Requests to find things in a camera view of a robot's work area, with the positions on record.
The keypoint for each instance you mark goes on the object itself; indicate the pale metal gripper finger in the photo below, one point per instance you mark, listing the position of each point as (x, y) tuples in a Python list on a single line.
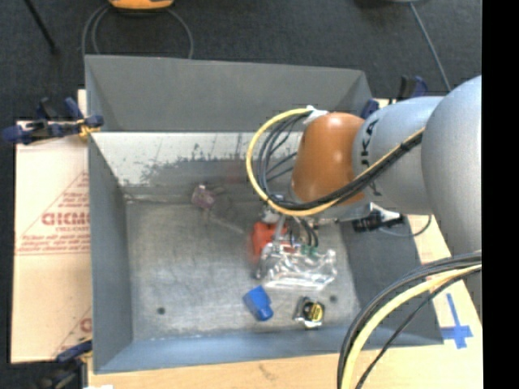
[(269, 259)]

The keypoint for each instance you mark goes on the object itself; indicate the orange-red plastic object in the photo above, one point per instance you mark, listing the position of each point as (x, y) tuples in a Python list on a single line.
[(259, 239)]

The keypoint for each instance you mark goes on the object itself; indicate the clear plastic packet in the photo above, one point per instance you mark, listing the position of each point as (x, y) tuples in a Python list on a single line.
[(308, 270)]

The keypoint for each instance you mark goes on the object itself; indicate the blue plastic cap-shaped object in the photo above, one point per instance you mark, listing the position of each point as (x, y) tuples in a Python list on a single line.
[(258, 302)]

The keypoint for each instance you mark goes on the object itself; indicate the black and yellow tape measure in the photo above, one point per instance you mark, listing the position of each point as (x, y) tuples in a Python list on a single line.
[(310, 312)]

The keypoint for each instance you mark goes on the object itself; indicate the grey metal bin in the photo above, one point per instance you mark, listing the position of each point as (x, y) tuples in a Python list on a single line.
[(182, 257)]

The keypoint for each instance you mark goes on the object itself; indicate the small pink-purple object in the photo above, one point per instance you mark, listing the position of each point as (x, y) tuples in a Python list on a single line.
[(202, 197)]

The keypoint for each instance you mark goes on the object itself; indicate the brown cardboard board red print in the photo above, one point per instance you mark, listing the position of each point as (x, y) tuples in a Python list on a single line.
[(48, 257)]

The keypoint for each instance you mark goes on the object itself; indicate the black cylinder on white bracket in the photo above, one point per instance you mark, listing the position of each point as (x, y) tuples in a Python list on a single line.
[(371, 221)]

